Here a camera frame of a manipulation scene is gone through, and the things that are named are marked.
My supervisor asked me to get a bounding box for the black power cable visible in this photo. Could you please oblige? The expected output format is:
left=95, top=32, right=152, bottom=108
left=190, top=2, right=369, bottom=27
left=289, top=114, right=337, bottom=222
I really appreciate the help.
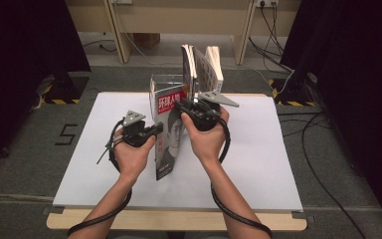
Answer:
left=268, top=1, right=286, bottom=56
left=248, top=1, right=294, bottom=74

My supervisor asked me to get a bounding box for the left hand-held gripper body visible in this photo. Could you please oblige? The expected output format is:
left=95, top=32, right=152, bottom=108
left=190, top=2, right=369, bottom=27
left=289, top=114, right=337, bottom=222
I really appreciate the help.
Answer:
left=121, top=110, right=152, bottom=148

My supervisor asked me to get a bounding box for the white wall socket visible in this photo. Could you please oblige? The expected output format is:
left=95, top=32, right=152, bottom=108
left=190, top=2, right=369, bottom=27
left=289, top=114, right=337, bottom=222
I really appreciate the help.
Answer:
left=256, top=0, right=280, bottom=8

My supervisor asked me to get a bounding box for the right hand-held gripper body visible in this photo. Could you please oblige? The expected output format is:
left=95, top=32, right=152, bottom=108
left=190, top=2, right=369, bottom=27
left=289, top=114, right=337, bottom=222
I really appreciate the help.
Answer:
left=184, top=91, right=241, bottom=132

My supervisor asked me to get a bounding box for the person's left hand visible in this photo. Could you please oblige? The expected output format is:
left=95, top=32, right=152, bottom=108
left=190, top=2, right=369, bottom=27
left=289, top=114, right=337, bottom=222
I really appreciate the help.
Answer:
left=112, top=128, right=157, bottom=181

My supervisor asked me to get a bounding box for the black stand base striped tape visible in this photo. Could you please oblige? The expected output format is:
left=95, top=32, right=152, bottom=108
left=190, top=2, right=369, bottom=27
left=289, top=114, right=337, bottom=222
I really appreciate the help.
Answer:
left=268, top=74, right=317, bottom=108
left=41, top=73, right=91, bottom=105

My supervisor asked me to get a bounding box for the long black floor cable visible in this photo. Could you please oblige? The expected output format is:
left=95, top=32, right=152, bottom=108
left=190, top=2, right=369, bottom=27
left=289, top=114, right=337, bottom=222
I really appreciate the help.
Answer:
left=300, top=113, right=369, bottom=239

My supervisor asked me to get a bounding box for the hand-held gripper cable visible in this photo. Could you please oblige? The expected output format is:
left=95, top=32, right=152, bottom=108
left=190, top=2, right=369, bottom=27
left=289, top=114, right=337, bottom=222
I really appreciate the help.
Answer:
left=67, top=118, right=133, bottom=237
left=210, top=118, right=274, bottom=238

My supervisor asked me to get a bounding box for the white magazine with picture grid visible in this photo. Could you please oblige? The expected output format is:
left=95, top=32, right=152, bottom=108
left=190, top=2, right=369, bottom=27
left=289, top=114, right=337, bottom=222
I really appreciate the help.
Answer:
left=192, top=45, right=225, bottom=101

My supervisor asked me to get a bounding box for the black cable with plug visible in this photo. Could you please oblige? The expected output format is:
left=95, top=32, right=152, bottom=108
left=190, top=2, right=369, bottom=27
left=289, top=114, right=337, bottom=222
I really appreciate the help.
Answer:
left=80, top=39, right=117, bottom=53

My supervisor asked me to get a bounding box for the clear acrylic book rack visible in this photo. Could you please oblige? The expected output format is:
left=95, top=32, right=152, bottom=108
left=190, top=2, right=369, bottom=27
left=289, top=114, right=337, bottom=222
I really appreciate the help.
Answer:
left=148, top=73, right=217, bottom=123

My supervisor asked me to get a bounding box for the right hand-held gripper cable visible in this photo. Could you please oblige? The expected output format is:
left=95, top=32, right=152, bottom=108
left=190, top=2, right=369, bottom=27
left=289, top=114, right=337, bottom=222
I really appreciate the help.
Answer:
left=210, top=118, right=274, bottom=238

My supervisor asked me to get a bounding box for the white floor cable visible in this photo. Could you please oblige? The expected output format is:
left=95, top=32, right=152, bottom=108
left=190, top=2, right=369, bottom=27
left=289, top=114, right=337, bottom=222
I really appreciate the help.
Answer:
left=29, top=75, right=56, bottom=113

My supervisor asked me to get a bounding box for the person's right hand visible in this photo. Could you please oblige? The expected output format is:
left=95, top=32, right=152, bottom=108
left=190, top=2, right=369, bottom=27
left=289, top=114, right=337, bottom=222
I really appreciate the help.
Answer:
left=179, top=106, right=231, bottom=167

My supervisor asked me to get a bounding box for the white foam board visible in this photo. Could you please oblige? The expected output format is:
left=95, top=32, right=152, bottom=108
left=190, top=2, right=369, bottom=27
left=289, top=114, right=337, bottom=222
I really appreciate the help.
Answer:
left=53, top=92, right=303, bottom=212

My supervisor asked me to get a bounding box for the beige office desk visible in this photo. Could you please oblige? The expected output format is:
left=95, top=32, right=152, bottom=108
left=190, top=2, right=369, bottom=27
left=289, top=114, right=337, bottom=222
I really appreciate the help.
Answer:
left=63, top=0, right=302, bottom=67

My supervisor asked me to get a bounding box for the portrait cover magazine red label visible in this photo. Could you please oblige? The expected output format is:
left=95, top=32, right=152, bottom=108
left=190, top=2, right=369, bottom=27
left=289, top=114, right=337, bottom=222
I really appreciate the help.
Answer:
left=151, top=84, right=189, bottom=182

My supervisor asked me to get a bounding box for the left hand-held gripper cable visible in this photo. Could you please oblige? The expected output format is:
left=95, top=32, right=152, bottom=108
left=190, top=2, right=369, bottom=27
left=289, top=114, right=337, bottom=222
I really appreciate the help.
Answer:
left=67, top=118, right=133, bottom=237

